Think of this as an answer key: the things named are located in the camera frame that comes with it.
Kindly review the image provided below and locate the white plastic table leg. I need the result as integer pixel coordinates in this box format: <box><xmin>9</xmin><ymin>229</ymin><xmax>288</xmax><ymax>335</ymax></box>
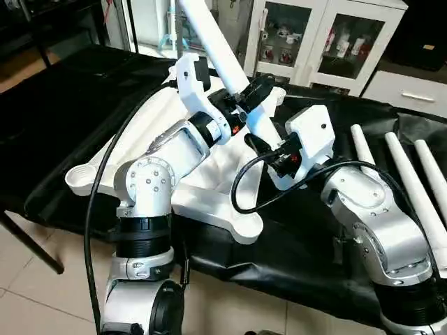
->
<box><xmin>415</xmin><ymin>139</ymin><xmax>447</xmax><ymax>204</ymax></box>
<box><xmin>349</xmin><ymin>124</ymin><xmax>382</xmax><ymax>170</ymax></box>
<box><xmin>386</xmin><ymin>133</ymin><xmax>447</xmax><ymax>241</ymax></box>
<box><xmin>176</xmin><ymin>0</ymin><xmax>309</xmax><ymax>191</ymax></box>

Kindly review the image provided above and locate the black metal stand leg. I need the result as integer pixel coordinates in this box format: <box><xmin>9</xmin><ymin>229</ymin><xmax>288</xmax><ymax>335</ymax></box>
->
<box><xmin>0</xmin><ymin>209</ymin><xmax>64</xmax><ymax>275</ymax></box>

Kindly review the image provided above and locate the white drawer unit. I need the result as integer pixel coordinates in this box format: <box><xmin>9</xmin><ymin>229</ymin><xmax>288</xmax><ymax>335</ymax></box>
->
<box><xmin>362</xmin><ymin>66</ymin><xmax>447</xmax><ymax>120</ymax></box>

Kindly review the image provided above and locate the white glass-door cabinet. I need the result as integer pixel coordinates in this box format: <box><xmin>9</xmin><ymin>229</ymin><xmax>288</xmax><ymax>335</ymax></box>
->
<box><xmin>244</xmin><ymin>0</ymin><xmax>410</xmax><ymax>98</ymax></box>

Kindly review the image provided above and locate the black work mat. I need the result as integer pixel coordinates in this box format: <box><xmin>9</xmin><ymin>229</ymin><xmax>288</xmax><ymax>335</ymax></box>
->
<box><xmin>0</xmin><ymin>45</ymin><xmax>447</xmax><ymax>329</ymax></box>

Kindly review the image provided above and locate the white plastic table top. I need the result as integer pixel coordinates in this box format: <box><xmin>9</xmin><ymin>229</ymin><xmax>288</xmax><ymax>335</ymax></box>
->
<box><xmin>65</xmin><ymin>84</ymin><xmax>288</xmax><ymax>246</ymax></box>

